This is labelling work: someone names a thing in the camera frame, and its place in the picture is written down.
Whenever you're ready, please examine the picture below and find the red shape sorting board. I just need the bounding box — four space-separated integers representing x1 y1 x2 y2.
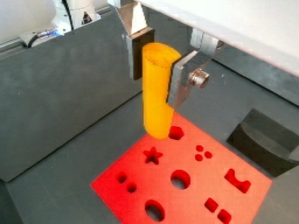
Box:
91 115 272 224

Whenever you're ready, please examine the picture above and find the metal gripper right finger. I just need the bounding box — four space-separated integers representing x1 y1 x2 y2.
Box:
167 29 226 109

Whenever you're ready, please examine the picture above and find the grey upright panel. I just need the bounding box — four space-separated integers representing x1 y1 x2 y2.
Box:
0 15 140 182

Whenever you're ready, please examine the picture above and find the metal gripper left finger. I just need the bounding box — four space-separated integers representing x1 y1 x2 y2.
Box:
116 1 155 81

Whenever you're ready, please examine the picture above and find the yellow oval peg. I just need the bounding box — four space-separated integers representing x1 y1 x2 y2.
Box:
143 43 182 139

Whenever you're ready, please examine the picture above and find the black foam block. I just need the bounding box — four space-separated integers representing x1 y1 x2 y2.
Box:
227 108 299 177

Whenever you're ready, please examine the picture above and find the aluminium frame rail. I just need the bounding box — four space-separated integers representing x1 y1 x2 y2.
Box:
0 0 108 59

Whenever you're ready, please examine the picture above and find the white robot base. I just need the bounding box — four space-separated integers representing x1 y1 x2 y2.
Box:
20 0 100 48

